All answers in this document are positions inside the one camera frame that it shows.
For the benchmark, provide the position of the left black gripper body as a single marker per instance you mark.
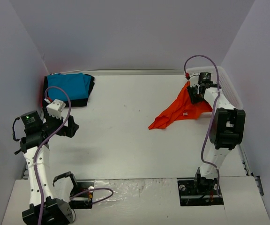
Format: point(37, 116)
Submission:
point(63, 126)

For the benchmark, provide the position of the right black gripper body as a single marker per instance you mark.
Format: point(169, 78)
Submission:
point(194, 94)

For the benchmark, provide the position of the orange t shirt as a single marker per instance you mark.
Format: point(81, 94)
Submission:
point(180, 109)

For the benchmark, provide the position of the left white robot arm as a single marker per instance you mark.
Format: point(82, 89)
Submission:
point(45, 207)

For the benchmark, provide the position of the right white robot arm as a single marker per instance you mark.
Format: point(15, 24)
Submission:
point(225, 130)

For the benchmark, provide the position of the white plastic basket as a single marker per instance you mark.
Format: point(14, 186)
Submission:
point(226, 86)

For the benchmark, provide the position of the black folded t shirt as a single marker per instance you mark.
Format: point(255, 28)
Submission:
point(83, 100)

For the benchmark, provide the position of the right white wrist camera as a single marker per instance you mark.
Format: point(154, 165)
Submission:
point(194, 77)

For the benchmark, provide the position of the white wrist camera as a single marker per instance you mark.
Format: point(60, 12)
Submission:
point(55, 108)
point(194, 77)

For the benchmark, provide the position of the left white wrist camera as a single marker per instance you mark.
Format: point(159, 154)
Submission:
point(55, 108)

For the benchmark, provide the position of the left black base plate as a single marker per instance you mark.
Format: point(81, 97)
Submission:
point(83, 201)

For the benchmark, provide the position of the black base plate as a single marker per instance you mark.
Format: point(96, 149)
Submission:
point(206, 195)
point(83, 201)

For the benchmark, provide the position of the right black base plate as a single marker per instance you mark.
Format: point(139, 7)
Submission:
point(206, 195)

